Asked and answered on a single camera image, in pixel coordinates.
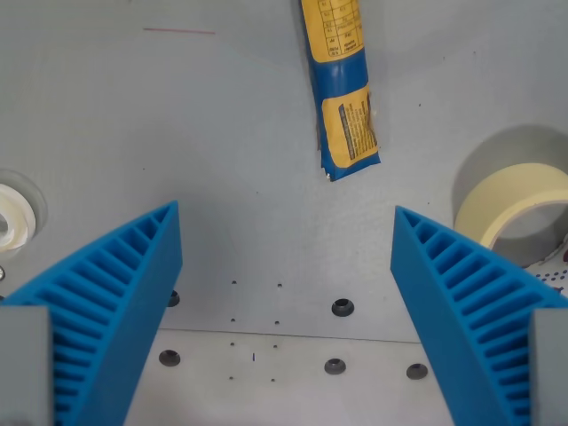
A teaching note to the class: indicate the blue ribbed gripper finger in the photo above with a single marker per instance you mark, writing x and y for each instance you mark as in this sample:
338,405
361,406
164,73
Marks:
133,310
435,310

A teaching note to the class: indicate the cream masking tape roll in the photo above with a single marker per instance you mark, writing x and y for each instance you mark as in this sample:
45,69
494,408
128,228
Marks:
483,208

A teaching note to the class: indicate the white tape roll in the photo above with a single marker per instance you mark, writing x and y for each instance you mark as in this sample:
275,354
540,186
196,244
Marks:
20,222

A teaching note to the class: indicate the blue bag roll yellow label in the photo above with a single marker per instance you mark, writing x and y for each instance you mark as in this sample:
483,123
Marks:
339,80

